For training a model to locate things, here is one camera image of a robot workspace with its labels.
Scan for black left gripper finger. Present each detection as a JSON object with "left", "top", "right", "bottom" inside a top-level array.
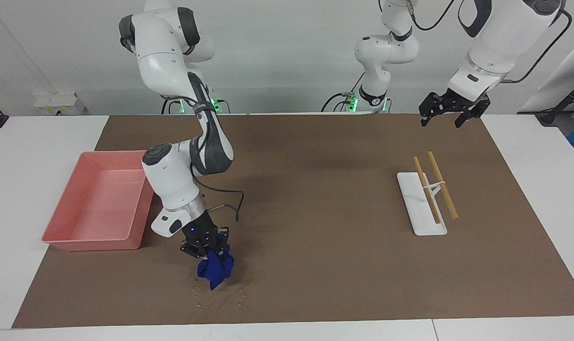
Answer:
[
  {"left": 454, "top": 99, "right": 492, "bottom": 128},
  {"left": 419, "top": 94, "right": 442, "bottom": 128}
]

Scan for blue towel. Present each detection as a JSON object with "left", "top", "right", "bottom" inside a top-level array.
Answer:
[{"left": 197, "top": 243, "right": 235, "bottom": 291}]

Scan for scattered water droplets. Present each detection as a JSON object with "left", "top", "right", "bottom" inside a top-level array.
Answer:
[{"left": 190, "top": 277, "right": 251, "bottom": 312}]

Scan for wooden rack rod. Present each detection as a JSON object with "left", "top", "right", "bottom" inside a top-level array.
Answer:
[
  {"left": 427, "top": 151, "right": 459, "bottom": 220},
  {"left": 413, "top": 156, "right": 442, "bottom": 225}
]

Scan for black stand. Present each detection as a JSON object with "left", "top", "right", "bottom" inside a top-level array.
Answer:
[{"left": 535, "top": 75, "right": 574, "bottom": 126}]

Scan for brown table mat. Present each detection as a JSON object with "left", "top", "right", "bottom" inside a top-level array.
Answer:
[{"left": 11, "top": 114, "right": 574, "bottom": 329}]

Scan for pink plastic bin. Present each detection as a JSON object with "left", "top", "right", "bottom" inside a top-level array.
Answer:
[{"left": 41, "top": 150, "right": 155, "bottom": 252}]

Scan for white rack with wooden rods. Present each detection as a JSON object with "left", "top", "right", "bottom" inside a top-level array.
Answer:
[{"left": 396, "top": 171, "right": 448, "bottom": 237}]

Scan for black left arm base cable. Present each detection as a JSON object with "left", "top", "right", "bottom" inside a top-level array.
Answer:
[{"left": 321, "top": 71, "right": 366, "bottom": 113}]

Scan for black arm base cable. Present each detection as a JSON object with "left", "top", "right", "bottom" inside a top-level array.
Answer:
[
  {"left": 160, "top": 96, "right": 186, "bottom": 116},
  {"left": 321, "top": 71, "right": 366, "bottom": 113}
]

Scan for black right arm base cable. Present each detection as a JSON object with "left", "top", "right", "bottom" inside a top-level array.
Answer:
[{"left": 160, "top": 96, "right": 186, "bottom": 116}]

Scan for white wall socket box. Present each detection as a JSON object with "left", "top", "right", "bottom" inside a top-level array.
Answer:
[{"left": 33, "top": 92, "right": 85, "bottom": 116}]

